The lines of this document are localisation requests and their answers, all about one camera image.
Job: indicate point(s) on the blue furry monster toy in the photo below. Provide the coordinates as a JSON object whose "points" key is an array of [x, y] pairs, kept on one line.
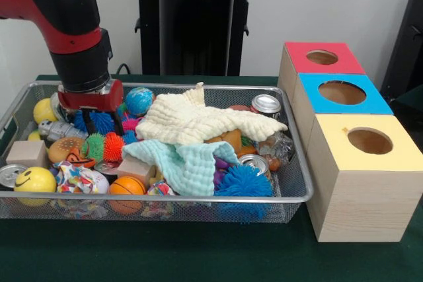
{"points": [[244, 183]]}

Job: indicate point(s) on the blue green globe ball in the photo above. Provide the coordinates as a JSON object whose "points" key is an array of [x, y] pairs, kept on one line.
{"points": [[140, 100]]}

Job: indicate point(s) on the dark green side table cloth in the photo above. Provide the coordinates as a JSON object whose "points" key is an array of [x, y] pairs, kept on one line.
{"points": [[408, 110]]}

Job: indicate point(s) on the wooden box with three holes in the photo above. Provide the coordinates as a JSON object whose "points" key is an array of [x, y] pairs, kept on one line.
{"points": [[363, 196]]}

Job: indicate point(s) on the small orange basketball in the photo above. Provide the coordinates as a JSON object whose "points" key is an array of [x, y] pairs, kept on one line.
{"points": [[127, 185]]}

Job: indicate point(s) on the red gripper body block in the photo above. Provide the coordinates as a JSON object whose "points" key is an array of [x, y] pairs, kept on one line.
{"points": [[92, 100]]}

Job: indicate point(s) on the small white baseball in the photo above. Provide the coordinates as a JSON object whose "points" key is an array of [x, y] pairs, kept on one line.
{"points": [[100, 181]]}

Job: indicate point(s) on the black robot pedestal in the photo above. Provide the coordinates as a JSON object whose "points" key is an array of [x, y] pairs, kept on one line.
{"points": [[198, 31]]}

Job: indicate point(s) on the toy hamburger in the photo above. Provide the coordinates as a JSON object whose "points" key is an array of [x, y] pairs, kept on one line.
{"points": [[64, 146]]}

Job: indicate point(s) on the plain wooden cube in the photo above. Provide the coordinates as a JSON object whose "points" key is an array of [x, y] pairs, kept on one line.
{"points": [[26, 155]]}

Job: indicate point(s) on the mint waffle cloth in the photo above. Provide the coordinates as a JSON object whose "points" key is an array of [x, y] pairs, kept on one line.
{"points": [[195, 166]]}

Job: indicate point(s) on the clear packet of orange snacks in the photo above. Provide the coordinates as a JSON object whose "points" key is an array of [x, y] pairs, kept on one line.
{"points": [[277, 153]]}

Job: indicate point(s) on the blue spiky rubber ball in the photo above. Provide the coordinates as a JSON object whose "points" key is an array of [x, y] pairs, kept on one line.
{"points": [[102, 121]]}

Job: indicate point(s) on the cream waffle cloth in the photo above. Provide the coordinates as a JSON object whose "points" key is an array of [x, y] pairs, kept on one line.
{"points": [[198, 123]]}

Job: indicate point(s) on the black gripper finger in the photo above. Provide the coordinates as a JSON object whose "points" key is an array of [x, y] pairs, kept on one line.
{"points": [[119, 123], [88, 121]]}

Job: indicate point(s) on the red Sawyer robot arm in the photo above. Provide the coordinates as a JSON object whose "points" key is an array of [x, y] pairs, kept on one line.
{"points": [[66, 14]]}

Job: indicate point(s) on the yellow smiley ball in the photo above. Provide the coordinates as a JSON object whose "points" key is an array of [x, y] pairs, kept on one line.
{"points": [[34, 179]]}

